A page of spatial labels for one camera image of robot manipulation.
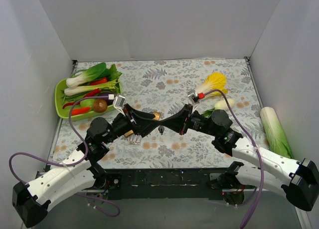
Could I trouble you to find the small brass padlock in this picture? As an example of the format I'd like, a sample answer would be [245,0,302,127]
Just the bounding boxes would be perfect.
[149,111,161,121]

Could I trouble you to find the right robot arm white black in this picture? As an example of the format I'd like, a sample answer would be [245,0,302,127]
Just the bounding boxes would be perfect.
[159,104,319,212]

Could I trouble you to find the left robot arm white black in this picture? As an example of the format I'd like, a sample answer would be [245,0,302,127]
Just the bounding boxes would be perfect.
[12,104,159,228]

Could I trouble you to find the large brass padlock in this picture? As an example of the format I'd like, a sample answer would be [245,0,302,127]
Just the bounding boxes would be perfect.
[124,130,134,137]

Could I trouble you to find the brass keys on cloth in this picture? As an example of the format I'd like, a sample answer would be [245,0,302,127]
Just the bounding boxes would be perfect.
[127,138,141,145]

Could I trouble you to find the white radish toy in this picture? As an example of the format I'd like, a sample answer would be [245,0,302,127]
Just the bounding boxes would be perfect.
[202,98,235,117]

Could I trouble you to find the floral tablecloth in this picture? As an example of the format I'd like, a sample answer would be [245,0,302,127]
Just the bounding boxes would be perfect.
[48,58,280,169]

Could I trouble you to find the brown onion toy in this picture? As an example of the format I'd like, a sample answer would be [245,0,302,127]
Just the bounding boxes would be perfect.
[92,99,108,113]

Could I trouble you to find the purple eggplant toy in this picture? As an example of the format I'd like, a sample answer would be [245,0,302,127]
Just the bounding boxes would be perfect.
[98,92,115,100]

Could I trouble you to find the yellow napa cabbage toy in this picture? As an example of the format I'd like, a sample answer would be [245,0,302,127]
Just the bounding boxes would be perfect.
[195,72,228,97]

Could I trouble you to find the red chili pepper toy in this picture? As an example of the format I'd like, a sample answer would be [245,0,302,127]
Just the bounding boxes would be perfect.
[62,88,101,109]

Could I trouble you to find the green lettuce leaf toy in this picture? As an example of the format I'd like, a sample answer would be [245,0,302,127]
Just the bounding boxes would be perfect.
[103,64,122,84]

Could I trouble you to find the green apple toy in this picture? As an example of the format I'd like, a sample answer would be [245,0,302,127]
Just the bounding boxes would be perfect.
[80,98,95,108]

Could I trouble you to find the orange carrot toy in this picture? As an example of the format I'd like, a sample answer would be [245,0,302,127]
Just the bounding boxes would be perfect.
[71,107,91,116]

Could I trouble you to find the bok choy toy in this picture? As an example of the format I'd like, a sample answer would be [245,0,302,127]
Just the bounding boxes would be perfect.
[66,62,106,88]

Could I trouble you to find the celery stalk toy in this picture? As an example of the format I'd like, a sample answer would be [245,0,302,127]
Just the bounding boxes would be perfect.
[64,80,119,96]

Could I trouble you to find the green plastic tray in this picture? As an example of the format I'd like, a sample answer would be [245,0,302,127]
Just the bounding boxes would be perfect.
[54,79,122,119]

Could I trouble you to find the large green white cabbage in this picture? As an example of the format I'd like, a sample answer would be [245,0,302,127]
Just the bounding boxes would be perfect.
[260,107,293,159]

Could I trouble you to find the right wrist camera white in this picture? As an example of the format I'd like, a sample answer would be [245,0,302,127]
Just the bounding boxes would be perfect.
[187,89,205,105]

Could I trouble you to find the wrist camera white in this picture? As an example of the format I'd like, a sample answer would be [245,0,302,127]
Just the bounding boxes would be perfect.
[113,94,125,115]
[187,89,205,105]

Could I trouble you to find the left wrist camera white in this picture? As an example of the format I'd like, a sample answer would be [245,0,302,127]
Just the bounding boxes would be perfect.
[113,94,125,115]

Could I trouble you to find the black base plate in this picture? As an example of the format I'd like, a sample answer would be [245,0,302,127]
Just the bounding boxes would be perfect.
[77,168,246,201]

